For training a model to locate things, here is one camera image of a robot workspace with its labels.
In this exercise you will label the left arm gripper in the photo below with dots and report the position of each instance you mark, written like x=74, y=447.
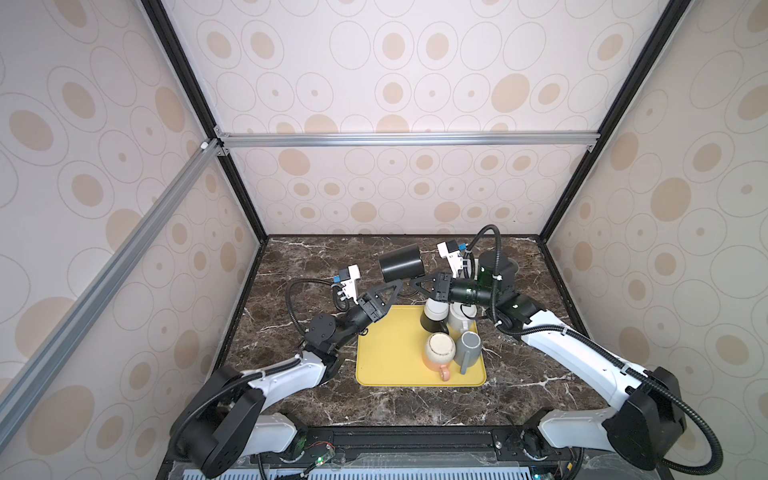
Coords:
x=367, y=310

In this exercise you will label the short grey mug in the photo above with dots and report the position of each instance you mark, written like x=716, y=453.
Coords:
x=468, y=350

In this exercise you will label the aluminium crossbar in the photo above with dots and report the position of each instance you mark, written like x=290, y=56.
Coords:
x=43, y=367
x=228, y=141

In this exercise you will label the black corner frame post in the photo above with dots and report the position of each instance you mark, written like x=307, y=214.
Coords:
x=161, y=24

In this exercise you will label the aluminium crossbar left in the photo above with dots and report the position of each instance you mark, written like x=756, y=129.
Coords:
x=43, y=367

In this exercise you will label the aluminium crossbar back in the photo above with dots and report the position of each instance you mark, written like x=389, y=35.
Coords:
x=228, y=141

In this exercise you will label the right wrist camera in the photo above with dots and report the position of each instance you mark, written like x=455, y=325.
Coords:
x=456, y=255

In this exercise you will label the black right corner post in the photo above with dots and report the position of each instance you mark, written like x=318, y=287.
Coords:
x=650, y=53

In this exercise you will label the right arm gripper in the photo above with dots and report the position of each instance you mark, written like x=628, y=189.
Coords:
x=442, y=288

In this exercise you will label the peach mug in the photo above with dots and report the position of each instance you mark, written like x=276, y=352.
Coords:
x=439, y=351

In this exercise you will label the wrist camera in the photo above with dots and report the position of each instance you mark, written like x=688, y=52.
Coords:
x=344, y=283
x=456, y=255

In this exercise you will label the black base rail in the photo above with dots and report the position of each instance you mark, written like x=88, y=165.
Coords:
x=398, y=452

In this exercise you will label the yellow tray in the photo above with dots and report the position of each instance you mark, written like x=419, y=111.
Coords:
x=391, y=355

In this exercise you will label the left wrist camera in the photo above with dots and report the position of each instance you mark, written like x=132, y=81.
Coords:
x=344, y=283

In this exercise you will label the black mug white base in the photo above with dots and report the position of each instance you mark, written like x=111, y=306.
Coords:
x=434, y=316

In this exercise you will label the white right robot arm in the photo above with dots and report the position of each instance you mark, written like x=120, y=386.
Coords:
x=643, y=419

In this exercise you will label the cream mug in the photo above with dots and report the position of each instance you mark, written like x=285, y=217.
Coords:
x=461, y=318

